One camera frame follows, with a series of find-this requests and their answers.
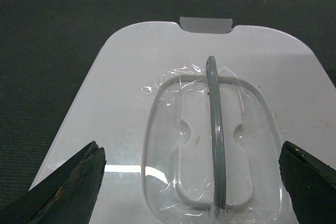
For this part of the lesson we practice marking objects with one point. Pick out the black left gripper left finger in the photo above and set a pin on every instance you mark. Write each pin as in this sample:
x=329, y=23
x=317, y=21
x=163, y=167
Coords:
x=67, y=195

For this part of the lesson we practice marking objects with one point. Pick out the white storage box lid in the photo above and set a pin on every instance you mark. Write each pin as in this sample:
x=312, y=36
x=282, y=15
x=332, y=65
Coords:
x=145, y=100

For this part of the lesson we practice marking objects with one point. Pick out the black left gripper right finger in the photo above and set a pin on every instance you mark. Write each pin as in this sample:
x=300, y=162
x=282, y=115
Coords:
x=310, y=184

